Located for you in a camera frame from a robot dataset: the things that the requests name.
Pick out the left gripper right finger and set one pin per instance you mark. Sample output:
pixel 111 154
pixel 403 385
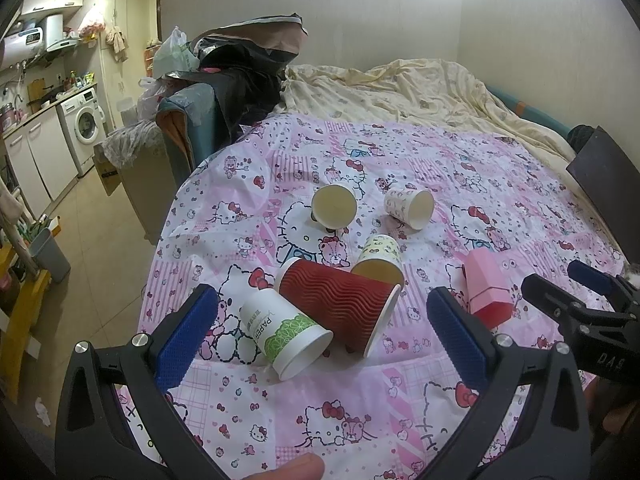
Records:
pixel 551 438

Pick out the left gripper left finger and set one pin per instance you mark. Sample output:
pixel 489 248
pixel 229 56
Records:
pixel 115 417

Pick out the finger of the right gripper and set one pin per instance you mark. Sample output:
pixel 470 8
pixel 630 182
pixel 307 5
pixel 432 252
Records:
pixel 621 294
pixel 574 321

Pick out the white green leaf paper cup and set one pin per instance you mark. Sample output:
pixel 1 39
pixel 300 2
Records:
pixel 290 340

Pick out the white pink-print paper cup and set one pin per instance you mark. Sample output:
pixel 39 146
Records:
pixel 412 207

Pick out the red ribbed paper cup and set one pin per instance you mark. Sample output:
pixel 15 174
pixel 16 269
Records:
pixel 355 308

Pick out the plain cream paper cup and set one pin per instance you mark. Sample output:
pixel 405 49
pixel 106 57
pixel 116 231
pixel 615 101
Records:
pixel 334 206

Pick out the operator thumb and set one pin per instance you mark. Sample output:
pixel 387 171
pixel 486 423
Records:
pixel 305 467

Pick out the pink hexagonal box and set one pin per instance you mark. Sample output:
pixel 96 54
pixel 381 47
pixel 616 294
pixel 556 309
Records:
pixel 489 297

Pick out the dark brown board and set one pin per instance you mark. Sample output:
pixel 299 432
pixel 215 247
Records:
pixel 611 181

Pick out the yellow wooden stool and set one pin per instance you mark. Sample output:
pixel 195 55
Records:
pixel 16 332

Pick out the grey trash bin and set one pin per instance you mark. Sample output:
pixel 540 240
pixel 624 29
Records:
pixel 46 253

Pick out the cardboard box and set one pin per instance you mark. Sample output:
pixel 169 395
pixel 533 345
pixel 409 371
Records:
pixel 107 172

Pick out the pink Hello Kitty bedsheet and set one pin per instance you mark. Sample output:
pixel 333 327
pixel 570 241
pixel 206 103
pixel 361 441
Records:
pixel 246 210

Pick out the cream rumpled blanket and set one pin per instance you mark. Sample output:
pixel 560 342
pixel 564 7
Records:
pixel 422 92

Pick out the white kitchen cabinet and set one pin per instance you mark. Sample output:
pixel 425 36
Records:
pixel 41 161

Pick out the white washing machine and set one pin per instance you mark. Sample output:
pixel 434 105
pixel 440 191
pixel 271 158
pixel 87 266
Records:
pixel 82 122

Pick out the chair with piled clothes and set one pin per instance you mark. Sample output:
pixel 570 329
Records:
pixel 236 82

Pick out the white plastic bag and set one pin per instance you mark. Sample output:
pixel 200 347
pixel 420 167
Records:
pixel 174 55

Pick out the white water heater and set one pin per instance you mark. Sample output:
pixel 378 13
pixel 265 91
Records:
pixel 37 45

